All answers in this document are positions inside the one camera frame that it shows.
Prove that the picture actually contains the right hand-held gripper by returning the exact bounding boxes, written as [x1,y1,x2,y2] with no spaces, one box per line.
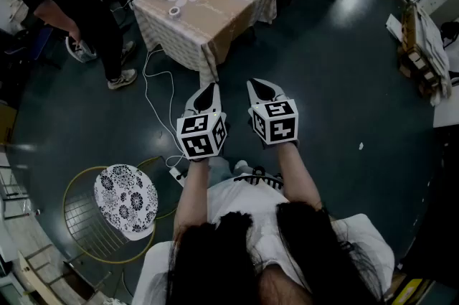
[246,78,300,150]

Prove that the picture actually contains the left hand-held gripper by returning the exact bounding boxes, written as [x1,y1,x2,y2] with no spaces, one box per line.
[176,82,229,161]

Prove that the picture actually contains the person's left forearm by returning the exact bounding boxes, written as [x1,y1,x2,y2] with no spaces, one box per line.
[173,156,211,240]

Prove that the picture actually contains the person's right forearm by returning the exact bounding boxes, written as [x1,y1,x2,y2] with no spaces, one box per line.
[275,144,323,211]

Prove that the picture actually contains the person's legs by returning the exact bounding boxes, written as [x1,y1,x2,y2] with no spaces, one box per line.
[207,156,250,186]

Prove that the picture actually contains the white power strip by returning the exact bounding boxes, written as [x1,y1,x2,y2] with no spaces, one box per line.
[168,166,187,188]

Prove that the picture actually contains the black hair claw clip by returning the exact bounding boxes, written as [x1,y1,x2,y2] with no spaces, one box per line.
[232,166,285,189]

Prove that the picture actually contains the person's white shirt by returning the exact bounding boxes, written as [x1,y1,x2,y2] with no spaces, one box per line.
[131,176,395,305]

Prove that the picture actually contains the table with checked tablecloth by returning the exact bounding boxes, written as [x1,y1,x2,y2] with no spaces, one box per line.
[131,0,278,85]

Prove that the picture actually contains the floral seat cushion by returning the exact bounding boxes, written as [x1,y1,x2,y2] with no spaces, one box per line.
[93,164,159,242]

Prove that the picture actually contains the light grey bag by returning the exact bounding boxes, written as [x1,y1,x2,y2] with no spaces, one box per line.
[65,36,98,64]

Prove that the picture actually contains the white table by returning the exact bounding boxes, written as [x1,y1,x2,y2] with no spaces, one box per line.
[432,84,459,128]

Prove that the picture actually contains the cardboard and white sheet stack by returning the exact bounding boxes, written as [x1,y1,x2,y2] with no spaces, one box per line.
[396,4,453,107]

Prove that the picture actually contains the white floor cable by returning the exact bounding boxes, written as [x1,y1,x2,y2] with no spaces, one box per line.
[142,48,189,170]

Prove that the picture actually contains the yellow wire chair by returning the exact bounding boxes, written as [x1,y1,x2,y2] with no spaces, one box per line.
[62,156,179,265]

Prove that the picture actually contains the metal wire rack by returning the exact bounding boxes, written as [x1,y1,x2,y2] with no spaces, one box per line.
[0,152,37,222]

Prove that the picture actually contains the wooden frame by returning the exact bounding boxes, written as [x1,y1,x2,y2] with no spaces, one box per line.
[16,242,112,305]

